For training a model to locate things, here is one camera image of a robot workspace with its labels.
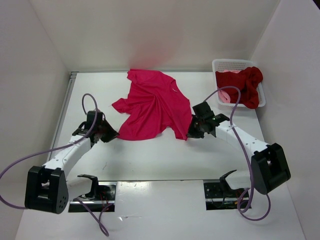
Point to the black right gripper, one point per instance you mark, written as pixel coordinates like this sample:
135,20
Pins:
192,133

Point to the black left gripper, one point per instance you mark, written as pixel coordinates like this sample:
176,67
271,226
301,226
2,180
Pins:
112,133

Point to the magenta t shirt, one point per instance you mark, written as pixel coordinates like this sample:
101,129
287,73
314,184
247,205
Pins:
154,103

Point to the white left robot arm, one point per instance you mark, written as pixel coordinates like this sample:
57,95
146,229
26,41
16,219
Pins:
47,186

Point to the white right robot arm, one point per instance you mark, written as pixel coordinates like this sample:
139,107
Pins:
268,164

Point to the light pink t shirt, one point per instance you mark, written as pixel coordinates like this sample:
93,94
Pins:
224,97

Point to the white perforated plastic basket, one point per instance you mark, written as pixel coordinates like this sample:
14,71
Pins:
233,65

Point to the dark red t shirt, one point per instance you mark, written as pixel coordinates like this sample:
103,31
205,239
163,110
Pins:
246,81

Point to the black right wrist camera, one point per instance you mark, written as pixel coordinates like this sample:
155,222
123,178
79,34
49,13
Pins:
203,111

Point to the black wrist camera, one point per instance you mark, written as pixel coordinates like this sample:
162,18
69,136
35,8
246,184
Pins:
93,119
203,111

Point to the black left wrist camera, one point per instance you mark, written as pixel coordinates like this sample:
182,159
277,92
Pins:
93,119

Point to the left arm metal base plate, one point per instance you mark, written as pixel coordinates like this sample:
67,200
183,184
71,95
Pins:
103,197

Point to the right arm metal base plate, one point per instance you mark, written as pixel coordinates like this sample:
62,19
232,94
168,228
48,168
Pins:
218,199

